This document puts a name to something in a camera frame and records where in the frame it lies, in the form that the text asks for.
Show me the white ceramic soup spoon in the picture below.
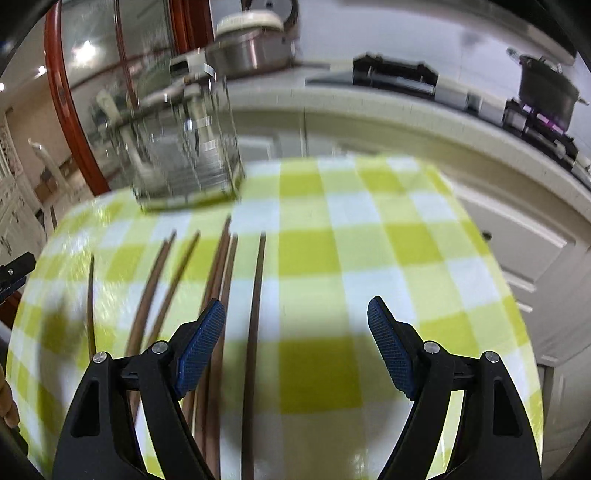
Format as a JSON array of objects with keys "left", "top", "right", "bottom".
[{"left": 184, "top": 84, "right": 216, "bottom": 158}]

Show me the person's left hand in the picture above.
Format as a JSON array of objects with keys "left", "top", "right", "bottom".
[{"left": 0, "top": 366, "right": 20, "bottom": 428}]

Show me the white dining chair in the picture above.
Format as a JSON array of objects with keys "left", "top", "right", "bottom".
[{"left": 28, "top": 138, "right": 79, "bottom": 205}]

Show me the green checkered tablecloth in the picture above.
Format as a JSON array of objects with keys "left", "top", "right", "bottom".
[{"left": 7, "top": 157, "right": 543, "bottom": 479}]

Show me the white lower cabinet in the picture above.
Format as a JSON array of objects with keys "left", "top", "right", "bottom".
[{"left": 235, "top": 109, "right": 590, "bottom": 293}]

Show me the red framed glass door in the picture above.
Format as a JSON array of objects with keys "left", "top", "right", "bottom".
[{"left": 44, "top": 1, "right": 213, "bottom": 196}]

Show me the small white appliance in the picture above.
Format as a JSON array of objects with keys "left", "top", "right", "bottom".
[{"left": 169, "top": 49, "right": 216, "bottom": 85}]

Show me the silver rice cooker open lid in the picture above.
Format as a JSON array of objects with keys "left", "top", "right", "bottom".
[{"left": 205, "top": 0, "right": 300, "bottom": 80}]

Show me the dark stock pot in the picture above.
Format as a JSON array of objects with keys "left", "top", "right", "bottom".
[{"left": 506, "top": 47, "right": 590, "bottom": 132}]

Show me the black gas stove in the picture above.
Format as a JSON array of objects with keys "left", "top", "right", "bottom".
[{"left": 305, "top": 54, "right": 590, "bottom": 187}]

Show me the metal wire utensil rack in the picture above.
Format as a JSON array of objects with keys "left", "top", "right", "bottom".
[{"left": 105, "top": 78, "right": 245, "bottom": 211}]

